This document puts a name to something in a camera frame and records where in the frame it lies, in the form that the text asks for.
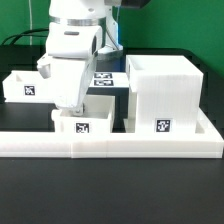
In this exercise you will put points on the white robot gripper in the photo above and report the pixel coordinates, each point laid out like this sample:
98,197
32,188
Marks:
73,51

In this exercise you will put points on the white drawer with knob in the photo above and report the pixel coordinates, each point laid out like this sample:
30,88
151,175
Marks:
98,117

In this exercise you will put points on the white drawer cabinet housing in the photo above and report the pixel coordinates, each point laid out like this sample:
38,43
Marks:
164,94

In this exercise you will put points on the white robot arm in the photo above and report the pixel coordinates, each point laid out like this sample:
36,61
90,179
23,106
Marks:
87,13

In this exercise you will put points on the white rear drawer box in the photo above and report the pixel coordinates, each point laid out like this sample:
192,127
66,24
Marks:
27,87

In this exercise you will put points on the white marker sheet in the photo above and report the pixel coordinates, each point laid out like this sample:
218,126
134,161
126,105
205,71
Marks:
110,80

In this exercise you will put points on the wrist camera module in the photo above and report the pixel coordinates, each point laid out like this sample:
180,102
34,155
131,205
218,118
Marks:
44,66

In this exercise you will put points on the white L-shaped base frame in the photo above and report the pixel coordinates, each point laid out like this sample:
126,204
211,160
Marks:
206,142

